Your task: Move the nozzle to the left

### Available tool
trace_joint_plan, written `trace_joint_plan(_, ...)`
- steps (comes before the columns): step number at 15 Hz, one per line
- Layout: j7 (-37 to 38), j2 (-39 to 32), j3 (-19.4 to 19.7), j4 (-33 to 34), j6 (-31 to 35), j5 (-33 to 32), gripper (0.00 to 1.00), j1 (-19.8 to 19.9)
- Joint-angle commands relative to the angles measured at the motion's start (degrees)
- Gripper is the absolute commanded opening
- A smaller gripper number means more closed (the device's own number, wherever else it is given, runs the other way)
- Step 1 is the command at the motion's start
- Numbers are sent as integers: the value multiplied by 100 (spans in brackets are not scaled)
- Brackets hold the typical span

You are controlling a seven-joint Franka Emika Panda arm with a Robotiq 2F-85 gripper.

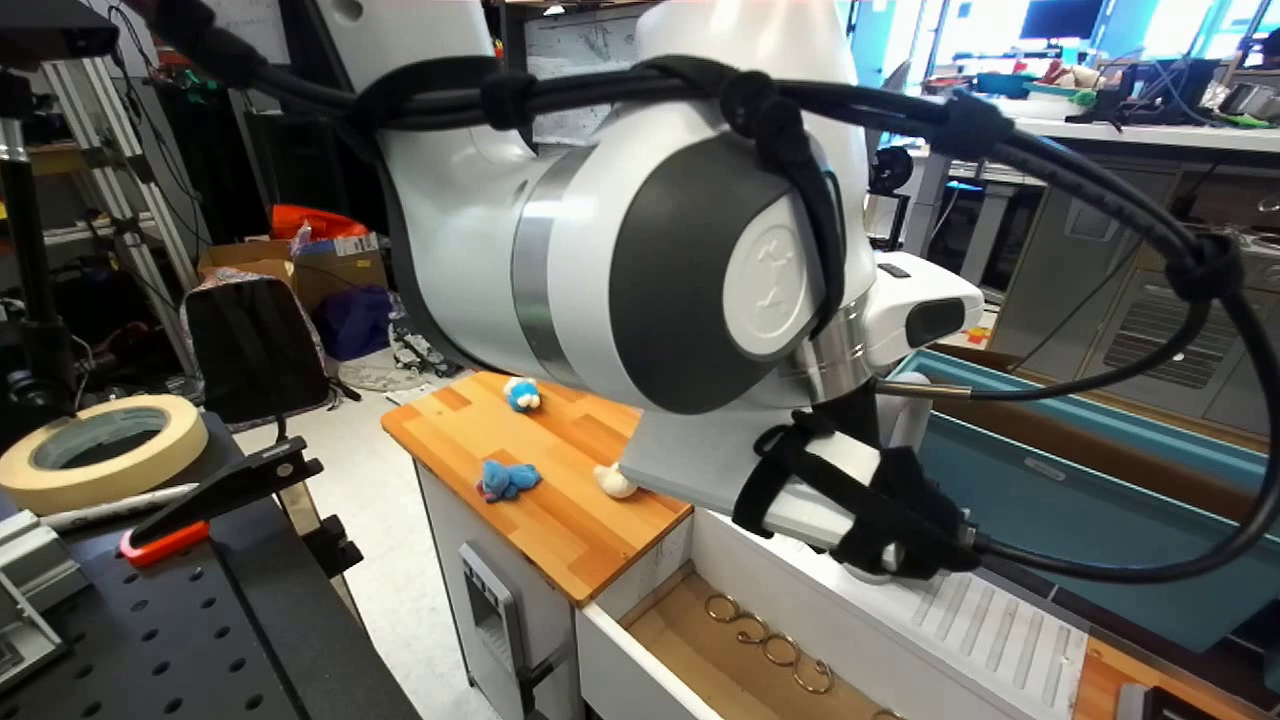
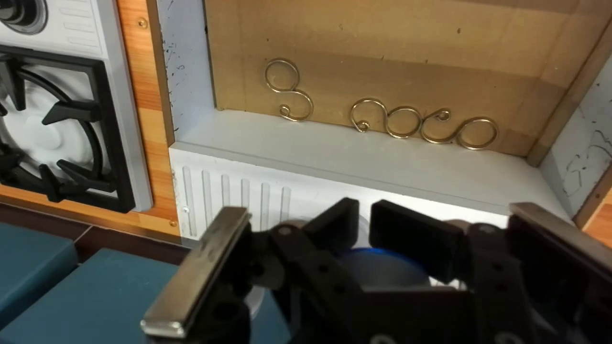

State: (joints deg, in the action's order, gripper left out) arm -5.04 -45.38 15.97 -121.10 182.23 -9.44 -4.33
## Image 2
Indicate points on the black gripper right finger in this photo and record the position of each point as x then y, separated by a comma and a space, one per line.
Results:
548, 268

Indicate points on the gold S hook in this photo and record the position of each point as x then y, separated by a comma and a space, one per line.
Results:
385, 117
456, 135
297, 91

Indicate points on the black stove knob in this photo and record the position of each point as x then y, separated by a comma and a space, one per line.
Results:
22, 12

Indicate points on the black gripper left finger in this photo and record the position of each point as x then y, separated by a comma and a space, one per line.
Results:
204, 268

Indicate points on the white toy kitchen sink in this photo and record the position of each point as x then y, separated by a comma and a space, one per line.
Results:
351, 146

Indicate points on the white toy stove with grate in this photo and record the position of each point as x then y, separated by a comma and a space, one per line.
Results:
70, 26

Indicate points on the wooden-top white play kitchen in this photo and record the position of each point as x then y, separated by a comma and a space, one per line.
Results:
144, 96

